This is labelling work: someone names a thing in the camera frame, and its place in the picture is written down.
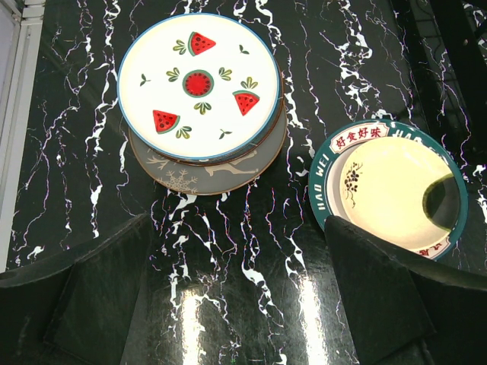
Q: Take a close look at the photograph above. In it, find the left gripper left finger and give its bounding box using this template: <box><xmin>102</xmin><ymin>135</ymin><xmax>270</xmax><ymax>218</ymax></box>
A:
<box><xmin>1</xmin><ymin>214</ymin><xmax>152</xmax><ymax>364</ymax></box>

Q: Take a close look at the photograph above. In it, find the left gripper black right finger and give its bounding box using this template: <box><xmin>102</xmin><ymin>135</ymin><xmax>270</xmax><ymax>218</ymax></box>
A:
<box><xmin>324</xmin><ymin>216</ymin><xmax>486</xmax><ymax>364</ymax></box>

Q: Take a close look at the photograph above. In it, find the cream plate with flower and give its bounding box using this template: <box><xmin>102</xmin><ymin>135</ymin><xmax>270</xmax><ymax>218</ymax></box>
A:
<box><xmin>340</xmin><ymin>137</ymin><xmax>460</xmax><ymax>251</ymax></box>

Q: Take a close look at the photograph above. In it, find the dark green rimmed plate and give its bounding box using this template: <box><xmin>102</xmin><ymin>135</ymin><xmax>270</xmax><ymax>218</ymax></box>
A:
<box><xmin>308</xmin><ymin>119</ymin><xmax>468</xmax><ymax>259</ymax></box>

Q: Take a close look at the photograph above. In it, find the white watermelon pattern plate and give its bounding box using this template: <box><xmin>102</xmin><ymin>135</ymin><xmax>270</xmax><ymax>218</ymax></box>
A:
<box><xmin>117</xmin><ymin>13</ymin><xmax>282</xmax><ymax>164</ymax></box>

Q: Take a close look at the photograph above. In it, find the stack of plates under white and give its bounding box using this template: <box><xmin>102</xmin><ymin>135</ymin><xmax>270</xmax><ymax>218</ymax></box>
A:
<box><xmin>126</xmin><ymin>67</ymin><xmax>287</xmax><ymax>195</ymax></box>

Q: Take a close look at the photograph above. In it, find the black wire dish rack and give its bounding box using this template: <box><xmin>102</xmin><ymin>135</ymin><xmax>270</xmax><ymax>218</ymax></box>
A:
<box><xmin>388</xmin><ymin>1</ymin><xmax>486</xmax><ymax>164</ymax></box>

